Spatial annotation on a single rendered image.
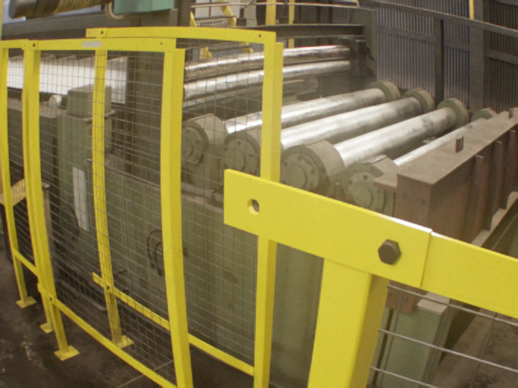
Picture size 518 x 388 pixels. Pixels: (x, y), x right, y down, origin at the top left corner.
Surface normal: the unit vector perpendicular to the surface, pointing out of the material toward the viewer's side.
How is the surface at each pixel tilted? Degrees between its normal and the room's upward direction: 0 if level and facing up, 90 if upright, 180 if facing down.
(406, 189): 90
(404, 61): 90
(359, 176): 75
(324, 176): 90
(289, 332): 90
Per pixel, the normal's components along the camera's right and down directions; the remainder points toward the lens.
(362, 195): -0.62, 0.26
